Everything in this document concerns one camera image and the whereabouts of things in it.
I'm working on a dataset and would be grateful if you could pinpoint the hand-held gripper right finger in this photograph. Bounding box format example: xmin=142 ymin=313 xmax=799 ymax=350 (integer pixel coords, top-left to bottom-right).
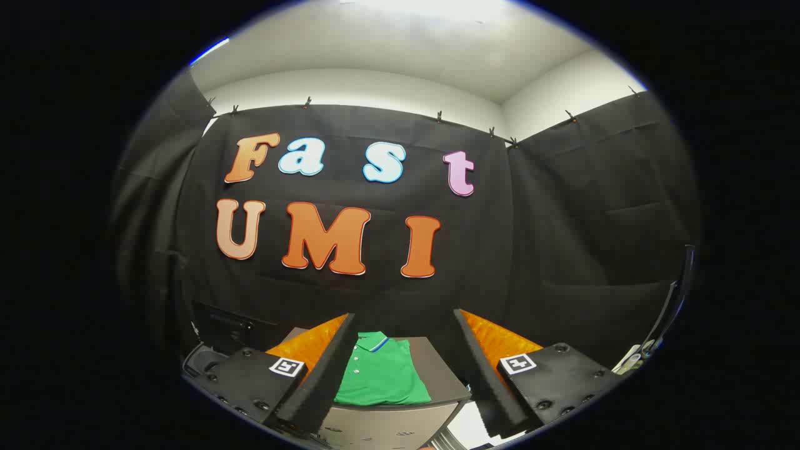
xmin=453 ymin=308 xmax=626 ymax=439

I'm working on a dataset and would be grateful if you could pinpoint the green polo shirt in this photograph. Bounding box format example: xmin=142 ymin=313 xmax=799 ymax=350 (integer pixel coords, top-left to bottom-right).
xmin=333 ymin=331 xmax=432 ymax=407

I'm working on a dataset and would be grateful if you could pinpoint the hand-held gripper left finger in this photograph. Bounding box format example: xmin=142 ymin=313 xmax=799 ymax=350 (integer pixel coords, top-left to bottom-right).
xmin=187 ymin=312 xmax=358 ymax=437

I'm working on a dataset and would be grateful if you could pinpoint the black metal frame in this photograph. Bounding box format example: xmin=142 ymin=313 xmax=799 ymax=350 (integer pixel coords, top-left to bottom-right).
xmin=642 ymin=245 xmax=698 ymax=358

